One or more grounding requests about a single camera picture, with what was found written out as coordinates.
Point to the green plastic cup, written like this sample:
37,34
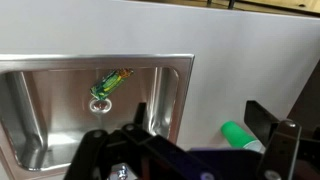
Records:
237,135

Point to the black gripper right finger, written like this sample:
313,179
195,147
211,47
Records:
283,146

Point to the stainless steel sink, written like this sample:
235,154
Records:
66,116

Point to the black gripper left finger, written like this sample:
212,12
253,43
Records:
100,150

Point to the round sink drain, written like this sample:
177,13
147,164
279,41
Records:
100,106

